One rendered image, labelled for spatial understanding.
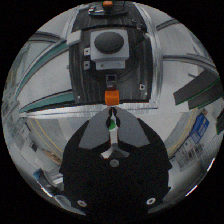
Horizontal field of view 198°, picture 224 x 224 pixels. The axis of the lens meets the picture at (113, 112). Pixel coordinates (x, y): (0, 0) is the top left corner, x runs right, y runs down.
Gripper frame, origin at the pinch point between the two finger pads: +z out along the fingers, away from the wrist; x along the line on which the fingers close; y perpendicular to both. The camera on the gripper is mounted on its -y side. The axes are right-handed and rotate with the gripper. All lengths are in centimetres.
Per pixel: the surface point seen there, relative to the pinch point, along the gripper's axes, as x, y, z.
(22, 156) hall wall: -768, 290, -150
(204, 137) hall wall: 916, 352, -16
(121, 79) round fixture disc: 2.3, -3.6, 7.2
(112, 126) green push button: -0.5, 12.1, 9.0
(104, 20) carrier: -1.2, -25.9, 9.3
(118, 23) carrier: 2.8, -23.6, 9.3
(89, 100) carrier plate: -6.7, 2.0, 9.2
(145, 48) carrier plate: 9.8, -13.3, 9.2
